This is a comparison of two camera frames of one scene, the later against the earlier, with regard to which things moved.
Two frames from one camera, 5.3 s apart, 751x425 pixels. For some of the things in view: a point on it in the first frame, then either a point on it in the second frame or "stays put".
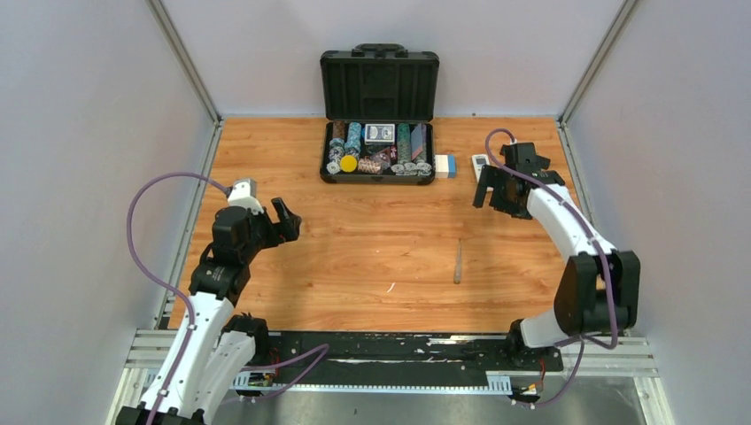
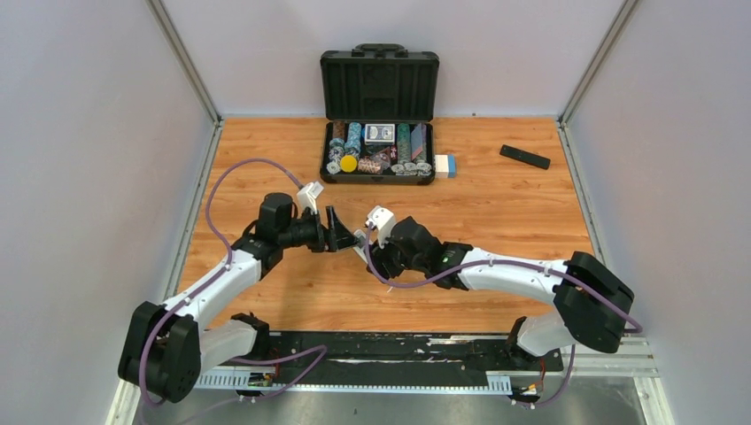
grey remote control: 479,160 → 361,247
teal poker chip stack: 353,147 stays put
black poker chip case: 379,104 stays put
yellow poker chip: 348,163 stays put
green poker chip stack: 404,142 stays put
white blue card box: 445,166 stays put
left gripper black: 286,229 → 339,236
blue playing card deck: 379,134 stays put
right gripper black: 493,177 → 381,258
